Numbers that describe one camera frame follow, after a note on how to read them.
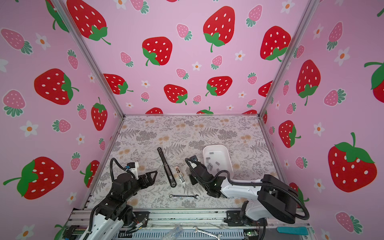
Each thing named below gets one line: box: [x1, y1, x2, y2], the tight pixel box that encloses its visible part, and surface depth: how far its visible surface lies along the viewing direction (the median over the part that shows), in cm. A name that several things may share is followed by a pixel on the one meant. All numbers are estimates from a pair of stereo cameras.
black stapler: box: [157, 147, 177, 188], surface depth 91 cm
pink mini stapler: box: [175, 166, 186, 184], surface depth 89 cm
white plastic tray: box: [203, 144, 234, 179], surface depth 97 cm
